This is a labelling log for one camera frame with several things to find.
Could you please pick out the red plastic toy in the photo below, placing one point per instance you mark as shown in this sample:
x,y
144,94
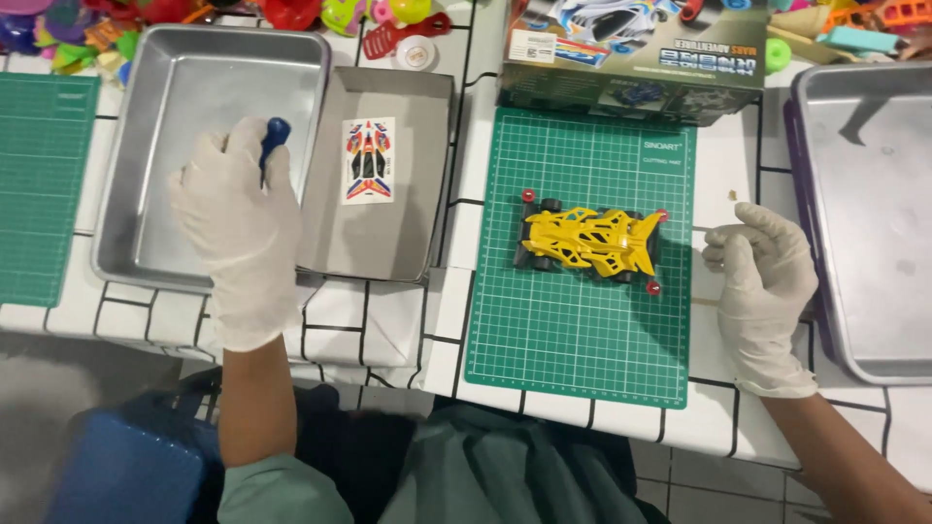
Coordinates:
x,y
290,13

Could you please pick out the person's green clothing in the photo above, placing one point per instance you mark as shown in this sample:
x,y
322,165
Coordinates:
x,y
473,473

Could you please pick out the heap of colourful toy parts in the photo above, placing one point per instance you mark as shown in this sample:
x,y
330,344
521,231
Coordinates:
x,y
859,29

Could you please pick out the red toy spatula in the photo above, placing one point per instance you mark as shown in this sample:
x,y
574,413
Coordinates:
x,y
397,36

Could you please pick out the person's right hand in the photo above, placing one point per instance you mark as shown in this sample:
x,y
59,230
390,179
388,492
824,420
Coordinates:
x,y
768,291

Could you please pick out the yellow plastic ball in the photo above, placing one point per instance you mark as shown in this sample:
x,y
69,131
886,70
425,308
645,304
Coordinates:
x,y
410,10

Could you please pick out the grey cardboard box lid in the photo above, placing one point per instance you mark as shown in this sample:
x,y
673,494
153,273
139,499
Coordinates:
x,y
408,218

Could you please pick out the toy car sticker sheet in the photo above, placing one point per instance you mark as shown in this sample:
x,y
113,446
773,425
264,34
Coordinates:
x,y
368,160

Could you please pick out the toy car packaging box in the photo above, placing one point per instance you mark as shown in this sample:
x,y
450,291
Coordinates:
x,y
633,73

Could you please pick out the heap of colourful plastic toys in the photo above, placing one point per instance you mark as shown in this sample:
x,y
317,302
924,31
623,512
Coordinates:
x,y
80,33

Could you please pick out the white black grid tablecloth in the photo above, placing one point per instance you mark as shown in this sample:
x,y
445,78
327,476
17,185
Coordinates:
x,y
349,327

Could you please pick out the blue plastic stool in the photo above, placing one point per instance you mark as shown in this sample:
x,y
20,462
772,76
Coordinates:
x,y
124,466

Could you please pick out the silver metal tray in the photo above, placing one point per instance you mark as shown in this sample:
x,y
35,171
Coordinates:
x,y
874,218
189,94

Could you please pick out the person's left hand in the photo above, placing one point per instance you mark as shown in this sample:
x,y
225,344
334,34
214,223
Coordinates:
x,y
244,233

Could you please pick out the green cutting mat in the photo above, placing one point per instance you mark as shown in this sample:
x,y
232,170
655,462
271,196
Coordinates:
x,y
40,189
575,335

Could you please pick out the person's right fingers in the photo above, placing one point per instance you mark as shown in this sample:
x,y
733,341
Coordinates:
x,y
728,244

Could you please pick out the green round plastic toy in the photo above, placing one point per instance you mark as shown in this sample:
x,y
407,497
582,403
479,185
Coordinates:
x,y
777,55

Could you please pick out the green yellow plastic toy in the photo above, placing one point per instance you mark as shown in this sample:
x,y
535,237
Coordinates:
x,y
342,16

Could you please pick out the yellow toy race car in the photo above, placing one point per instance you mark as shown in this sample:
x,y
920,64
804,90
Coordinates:
x,y
590,240

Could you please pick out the white round cap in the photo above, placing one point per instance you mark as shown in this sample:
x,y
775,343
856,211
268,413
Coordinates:
x,y
416,52

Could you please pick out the person's left fingers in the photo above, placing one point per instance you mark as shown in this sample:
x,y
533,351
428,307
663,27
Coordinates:
x,y
240,145

